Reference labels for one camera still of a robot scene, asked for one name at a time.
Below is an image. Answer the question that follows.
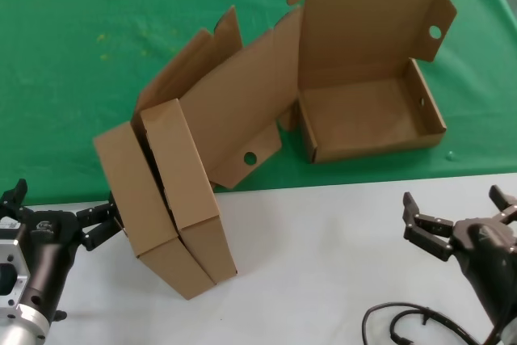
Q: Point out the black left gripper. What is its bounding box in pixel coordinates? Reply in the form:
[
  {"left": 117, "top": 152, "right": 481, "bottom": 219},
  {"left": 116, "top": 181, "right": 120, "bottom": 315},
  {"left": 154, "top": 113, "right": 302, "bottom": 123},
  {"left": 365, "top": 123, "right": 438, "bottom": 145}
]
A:
[{"left": 0, "top": 178, "right": 122, "bottom": 321}]

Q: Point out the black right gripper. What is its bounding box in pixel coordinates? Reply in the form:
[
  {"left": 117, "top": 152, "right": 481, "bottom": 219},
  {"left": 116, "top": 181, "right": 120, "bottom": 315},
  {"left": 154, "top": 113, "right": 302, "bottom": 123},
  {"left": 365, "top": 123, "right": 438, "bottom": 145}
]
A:
[{"left": 402, "top": 185, "right": 517, "bottom": 324}]

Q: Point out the cardboard box with corners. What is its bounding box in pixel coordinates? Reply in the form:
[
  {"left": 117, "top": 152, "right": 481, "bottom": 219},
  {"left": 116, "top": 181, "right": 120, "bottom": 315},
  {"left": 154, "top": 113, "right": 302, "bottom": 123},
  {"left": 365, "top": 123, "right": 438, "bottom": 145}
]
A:
[{"left": 287, "top": 0, "right": 473, "bottom": 165}]

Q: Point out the cardboard box with notched lid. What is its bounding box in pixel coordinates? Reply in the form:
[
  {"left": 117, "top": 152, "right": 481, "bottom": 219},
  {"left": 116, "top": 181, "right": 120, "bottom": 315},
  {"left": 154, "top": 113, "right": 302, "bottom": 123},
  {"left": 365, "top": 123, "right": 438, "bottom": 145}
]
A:
[{"left": 92, "top": 4, "right": 245, "bottom": 301}]

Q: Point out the cardboard box with round hole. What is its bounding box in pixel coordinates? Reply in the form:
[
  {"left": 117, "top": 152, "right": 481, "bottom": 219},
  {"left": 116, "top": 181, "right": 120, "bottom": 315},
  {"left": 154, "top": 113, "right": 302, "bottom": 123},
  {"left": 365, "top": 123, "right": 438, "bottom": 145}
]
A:
[{"left": 139, "top": 5, "right": 303, "bottom": 284}]

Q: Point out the green table cloth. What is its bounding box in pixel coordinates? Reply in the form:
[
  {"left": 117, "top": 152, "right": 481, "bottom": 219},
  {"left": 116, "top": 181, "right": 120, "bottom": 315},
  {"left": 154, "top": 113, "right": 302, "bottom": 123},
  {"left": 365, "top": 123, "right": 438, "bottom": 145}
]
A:
[{"left": 0, "top": 0, "right": 517, "bottom": 205}]

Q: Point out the black cable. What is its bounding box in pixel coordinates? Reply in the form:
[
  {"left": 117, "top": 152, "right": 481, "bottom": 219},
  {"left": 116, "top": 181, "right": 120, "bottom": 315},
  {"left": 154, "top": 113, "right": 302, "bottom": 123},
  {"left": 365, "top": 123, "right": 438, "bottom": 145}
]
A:
[{"left": 361, "top": 301, "right": 477, "bottom": 345}]

